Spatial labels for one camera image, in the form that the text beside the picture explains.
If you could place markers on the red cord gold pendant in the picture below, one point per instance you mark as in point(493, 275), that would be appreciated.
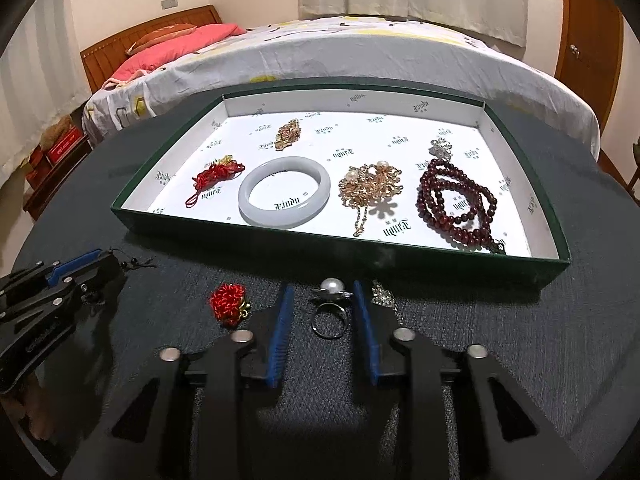
point(224, 169)

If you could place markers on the green tray with white lining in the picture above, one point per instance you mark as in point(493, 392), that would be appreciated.
point(392, 206)

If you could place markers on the wooden headboard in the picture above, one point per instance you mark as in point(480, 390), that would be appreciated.
point(101, 59)

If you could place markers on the red box on nightstand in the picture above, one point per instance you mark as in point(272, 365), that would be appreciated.
point(63, 145)

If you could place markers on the bed with patterned sheet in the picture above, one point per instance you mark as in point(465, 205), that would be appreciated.
point(351, 47)

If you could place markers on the pink pillow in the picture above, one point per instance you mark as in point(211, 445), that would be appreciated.
point(152, 58)

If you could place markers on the small silver crystal brooch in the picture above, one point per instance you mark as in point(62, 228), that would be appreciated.
point(441, 149)

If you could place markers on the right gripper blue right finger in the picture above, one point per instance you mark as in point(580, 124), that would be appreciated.
point(366, 335)

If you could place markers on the brown orange pillow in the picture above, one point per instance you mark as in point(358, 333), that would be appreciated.
point(160, 35)

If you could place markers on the white jade bangle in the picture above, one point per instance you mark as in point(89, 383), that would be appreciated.
point(284, 193)

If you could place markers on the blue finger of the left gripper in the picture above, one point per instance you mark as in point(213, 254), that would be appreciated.
point(62, 269)

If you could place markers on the dark wooden nightstand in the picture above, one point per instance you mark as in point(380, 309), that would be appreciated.
point(35, 201)

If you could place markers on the red knot tassel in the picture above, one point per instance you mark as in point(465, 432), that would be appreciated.
point(229, 304)

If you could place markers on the brown wooden door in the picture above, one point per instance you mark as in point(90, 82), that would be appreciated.
point(591, 51)

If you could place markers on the wall outlet plate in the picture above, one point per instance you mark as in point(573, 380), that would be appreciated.
point(168, 4)

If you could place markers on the silver crystal leaf brooch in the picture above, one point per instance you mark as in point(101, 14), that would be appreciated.
point(386, 308)

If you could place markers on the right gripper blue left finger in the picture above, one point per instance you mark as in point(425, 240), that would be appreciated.
point(280, 331)

